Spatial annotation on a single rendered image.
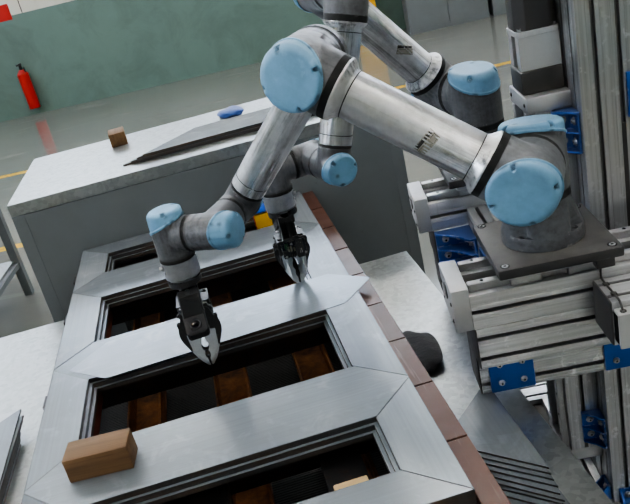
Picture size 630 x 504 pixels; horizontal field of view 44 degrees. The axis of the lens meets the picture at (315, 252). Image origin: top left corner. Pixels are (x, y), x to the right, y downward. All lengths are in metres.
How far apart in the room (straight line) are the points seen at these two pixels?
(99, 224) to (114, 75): 8.44
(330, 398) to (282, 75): 0.61
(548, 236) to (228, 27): 9.41
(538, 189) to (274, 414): 0.64
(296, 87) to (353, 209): 1.44
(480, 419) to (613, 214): 0.50
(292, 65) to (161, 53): 9.57
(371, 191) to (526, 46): 1.19
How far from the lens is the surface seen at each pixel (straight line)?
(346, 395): 1.48
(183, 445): 1.49
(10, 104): 11.51
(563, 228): 1.45
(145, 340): 1.90
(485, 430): 1.55
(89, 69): 11.08
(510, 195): 1.27
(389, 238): 2.76
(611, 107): 1.62
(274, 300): 1.89
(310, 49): 1.29
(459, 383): 1.75
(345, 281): 1.89
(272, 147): 1.53
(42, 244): 2.67
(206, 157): 2.56
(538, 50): 1.63
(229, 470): 1.41
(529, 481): 1.46
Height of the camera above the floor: 1.68
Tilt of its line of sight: 23 degrees down
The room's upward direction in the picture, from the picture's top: 14 degrees counter-clockwise
